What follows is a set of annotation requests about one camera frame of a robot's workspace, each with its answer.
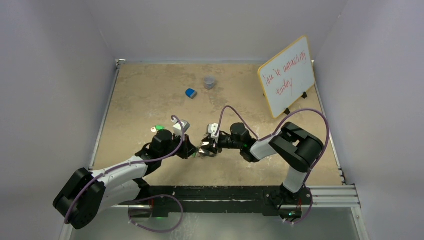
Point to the small grey cup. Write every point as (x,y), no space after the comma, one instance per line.
(209,82)

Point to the blue eraser block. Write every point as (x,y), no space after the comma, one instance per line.
(191,93)

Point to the green tag key on table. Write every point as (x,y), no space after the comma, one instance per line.
(157,128)

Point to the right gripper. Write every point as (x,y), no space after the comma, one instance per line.
(213,145)

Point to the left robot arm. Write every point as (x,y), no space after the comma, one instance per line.
(87,193)

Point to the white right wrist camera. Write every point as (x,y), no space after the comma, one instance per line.
(213,130)

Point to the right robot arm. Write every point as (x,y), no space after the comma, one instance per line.
(296,146)

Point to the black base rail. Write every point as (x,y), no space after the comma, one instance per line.
(163,205)

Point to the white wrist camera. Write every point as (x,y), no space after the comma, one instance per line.
(213,130)
(179,128)

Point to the aluminium frame rail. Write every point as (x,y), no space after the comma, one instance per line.
(318,196)

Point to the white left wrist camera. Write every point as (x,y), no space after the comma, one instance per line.
(179,128)

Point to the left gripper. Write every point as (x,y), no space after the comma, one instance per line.
(187,148)

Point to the small whiteboard with red writing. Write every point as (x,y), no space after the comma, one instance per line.
(287,76)

